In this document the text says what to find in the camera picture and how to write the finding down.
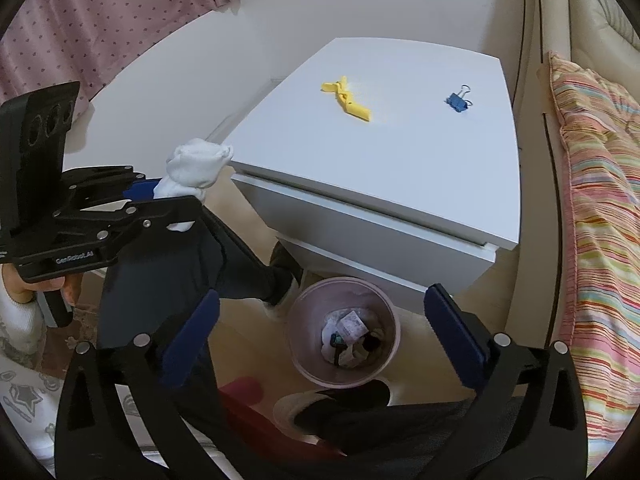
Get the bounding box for pink round waste bin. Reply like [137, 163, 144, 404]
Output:
[287, 276, 401, 389]

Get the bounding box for pink dotted curtain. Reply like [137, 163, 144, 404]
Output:
[0, 0, 242, 107]

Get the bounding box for person's leg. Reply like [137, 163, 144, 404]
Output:
[99, 207, 306, 411]
[292, 379, 506, 480]

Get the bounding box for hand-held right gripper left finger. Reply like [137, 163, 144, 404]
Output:
[54, 288, 222, 480]

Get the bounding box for person's left leg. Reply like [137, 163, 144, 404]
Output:
[99, 207, 306, 411]

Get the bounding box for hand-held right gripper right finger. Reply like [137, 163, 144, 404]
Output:
[423, 283, 589, 480]

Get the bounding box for person's left hand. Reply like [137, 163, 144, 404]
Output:
[0, 265, 84, 307]

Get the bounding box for white slipper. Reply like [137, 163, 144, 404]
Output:
[265, 284, 297, 319]
[272, 391, 322, 442]

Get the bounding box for white cloth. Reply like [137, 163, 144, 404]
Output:
[152, 139, 235, 234]

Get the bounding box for white nightstand deep drawer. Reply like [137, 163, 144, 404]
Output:
[276, 236, 437, 302]

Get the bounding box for blue binder clip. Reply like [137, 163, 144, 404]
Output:
[443, 84, 474, 113]

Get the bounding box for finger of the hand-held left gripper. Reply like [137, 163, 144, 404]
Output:
[62, 164, 164, 202]
[54, 194, 202, 257]

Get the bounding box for person's right leg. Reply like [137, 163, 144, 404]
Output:
[292, 379, 506, 480]

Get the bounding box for white nightstand shallow drawer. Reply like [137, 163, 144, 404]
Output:
[231, 172, 497, 301]

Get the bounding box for white star-print garment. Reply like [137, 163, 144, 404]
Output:
[0, 305, 168, 467]

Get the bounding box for pastel striped quilt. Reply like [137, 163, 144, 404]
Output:
[547, 50, 640, 467]

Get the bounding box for white printed paper slip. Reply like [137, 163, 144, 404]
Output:
[340, 310, 369, 342]

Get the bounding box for white nightstand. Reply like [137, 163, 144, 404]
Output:
[220, 36, 522, 307]

